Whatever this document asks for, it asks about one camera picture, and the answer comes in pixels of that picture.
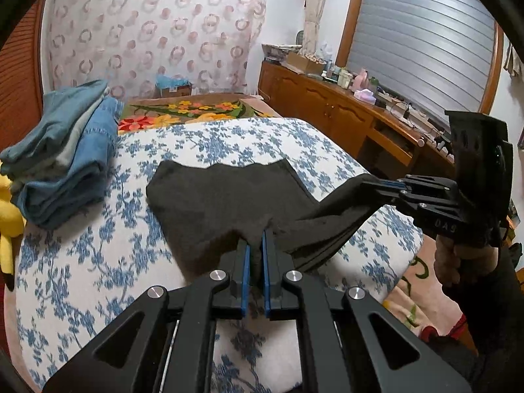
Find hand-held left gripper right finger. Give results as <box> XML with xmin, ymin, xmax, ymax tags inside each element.
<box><xmin>262</xmin><ymin>229</ymin><xmax>471</xmax><ymax>393</ymax></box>

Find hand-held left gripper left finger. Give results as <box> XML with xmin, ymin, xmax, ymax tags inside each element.
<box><xmin>43</xmin><ymin>239</ymin><xmax>251</xmax><ymax>393</ymax></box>

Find black pants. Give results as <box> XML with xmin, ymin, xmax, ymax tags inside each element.
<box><xmin>145</xmin><ymin>159</ymin><xmax>394</xmax><ymax>287</ymax></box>

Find person's right forearm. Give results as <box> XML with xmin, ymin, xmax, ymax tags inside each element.
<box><xmin>426</xmin><ymin>221</ymin><xmax>524</xmax><ymax>393</ymax></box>

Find person's right hand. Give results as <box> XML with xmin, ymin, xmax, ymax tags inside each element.
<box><xmin>433</xmin><ymin>235</ymin><xmax>502</xmax><ymax>288</ymax></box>

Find white power strip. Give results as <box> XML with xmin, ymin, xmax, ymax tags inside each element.
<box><xmin>377</xmin><ymin>92</ymin><xmax>410</xmax><ymax>109</ymax></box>

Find pink green patterned floor mat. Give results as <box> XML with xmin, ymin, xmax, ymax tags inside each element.
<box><xmin>385</xmin><ymin>237</ymin><xmax>465</xmax><ymax>338</ymax></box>

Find wooden cabinet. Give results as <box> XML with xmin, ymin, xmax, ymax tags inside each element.
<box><xmin>258</xmin><ymin>61</ymin><xmax>457</xmax><ymax>168</ymax></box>

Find blue floral white blanket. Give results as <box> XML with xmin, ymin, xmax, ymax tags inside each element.
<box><xmin>14</xmin><ymin>117</ymin><xmax>424</xmax><ymax>393</ymax></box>

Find hanging beige cloth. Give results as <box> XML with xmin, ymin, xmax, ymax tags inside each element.
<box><xmin>503</xmin><ymin>43</ymin><xmax>524</xmax><ymax>76</ymax></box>

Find open cardboard tray box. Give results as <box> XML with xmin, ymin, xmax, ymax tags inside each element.
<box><xmin>284</xmin><ymin>52</ymin><xmax>324</xmax><ymax>74</ymax></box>

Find yellow flower patterned blanket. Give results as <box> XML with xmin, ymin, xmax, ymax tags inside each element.
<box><xmin>118</xmin><ymin>94</ymin><xmax>283</xmax><ymax>134</ymax></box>

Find small cardboard box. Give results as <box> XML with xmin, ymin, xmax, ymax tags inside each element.
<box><xmin>156</xmin><ymin>74</ymin><xmax>193</xmax><ymax>99</ymax></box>

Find blue denim folded jeans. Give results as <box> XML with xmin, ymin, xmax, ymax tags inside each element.
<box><xmin>12</xmin><ymin>97</ymin><xmax>125</xmax><ymax>230</ymax></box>

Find beige narrow curtain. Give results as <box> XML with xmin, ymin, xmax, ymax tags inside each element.
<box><xmin>305</xmin><ymin>0</ymin><xmax>332</xmax><ymax>56</ymax></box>

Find teal folded jeans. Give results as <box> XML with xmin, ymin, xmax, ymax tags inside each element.
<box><xmin>0</xmin><ymin>80</ymin><xmax>109</xmax><ymax>164</ymax></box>

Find yellow plush toy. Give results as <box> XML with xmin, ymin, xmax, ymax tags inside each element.
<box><xmin>0</xmin><ymin>172</ymin><xmax>26</xmax><ymax>291</ymax></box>

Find wooden louvered wardrobe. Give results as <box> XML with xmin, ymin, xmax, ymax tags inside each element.
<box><xmin>0</xmin><ymin>4</ymin><xmax>47</xmax><ymax>152</ymax></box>

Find ring patterned sheer curtain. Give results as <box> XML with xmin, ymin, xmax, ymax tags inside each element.
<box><xmin>43</xmin><ymin>0</ymin><xmax>267</xmax><ymax>103</ymax></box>

